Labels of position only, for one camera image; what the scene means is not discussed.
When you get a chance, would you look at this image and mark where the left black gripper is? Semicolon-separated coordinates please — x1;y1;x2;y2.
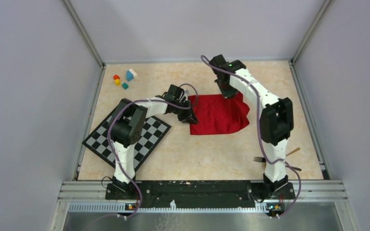
172;99;198;124

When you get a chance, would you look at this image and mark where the red cloth napkin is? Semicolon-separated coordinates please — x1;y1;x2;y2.
189;93;250;136

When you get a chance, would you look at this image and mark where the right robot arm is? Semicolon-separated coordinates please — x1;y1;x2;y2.
202;54;294;198

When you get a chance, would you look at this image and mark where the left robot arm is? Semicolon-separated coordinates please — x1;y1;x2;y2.
107;85;198;199

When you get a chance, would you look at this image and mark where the black white checkerboard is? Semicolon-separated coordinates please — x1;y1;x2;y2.
82;106;172;169

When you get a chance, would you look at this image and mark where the teal small cube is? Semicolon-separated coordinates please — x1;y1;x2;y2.
121;83;129;90

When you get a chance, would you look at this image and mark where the dark metal fork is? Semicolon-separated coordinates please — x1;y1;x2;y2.
253;157;302;171

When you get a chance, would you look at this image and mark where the blue white block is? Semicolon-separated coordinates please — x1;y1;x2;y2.
126;68;137;81

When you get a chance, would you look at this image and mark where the aluminium frame right post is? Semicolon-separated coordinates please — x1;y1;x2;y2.
290;0;334;65

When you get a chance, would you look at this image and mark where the aluminium frame post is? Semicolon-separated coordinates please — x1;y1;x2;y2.
62;0;105;68
290;0;334;65

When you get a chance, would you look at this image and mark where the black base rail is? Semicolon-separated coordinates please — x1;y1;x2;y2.
105;180;295;209

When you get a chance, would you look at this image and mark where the white toothed cable tray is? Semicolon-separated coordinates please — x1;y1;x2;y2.
68;202;268;214

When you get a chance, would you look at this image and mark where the aluminium frame left post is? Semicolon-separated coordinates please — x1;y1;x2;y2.
62;0;105;68

